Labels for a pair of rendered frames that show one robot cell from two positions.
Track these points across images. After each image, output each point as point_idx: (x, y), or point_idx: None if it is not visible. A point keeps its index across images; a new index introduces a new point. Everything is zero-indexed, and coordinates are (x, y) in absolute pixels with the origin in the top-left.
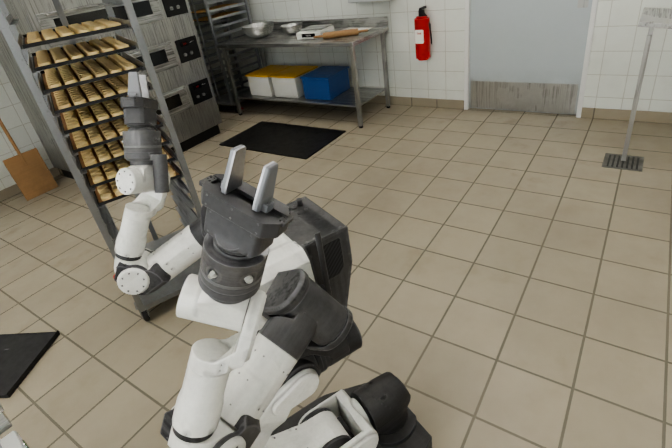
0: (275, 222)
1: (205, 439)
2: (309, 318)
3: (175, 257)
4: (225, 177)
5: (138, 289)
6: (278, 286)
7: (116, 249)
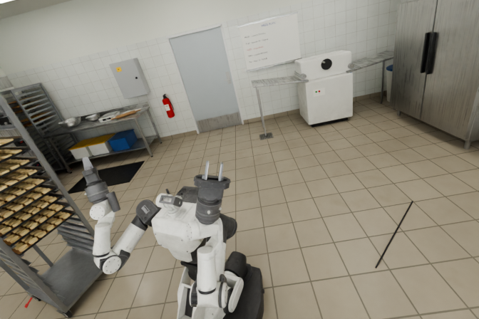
0: (228, 181)
1: (215, 288)
2: (224, 225)
3: (130, 241)
4: (205, 174)
5: (116, 268)
6: None
7: (95, 253)
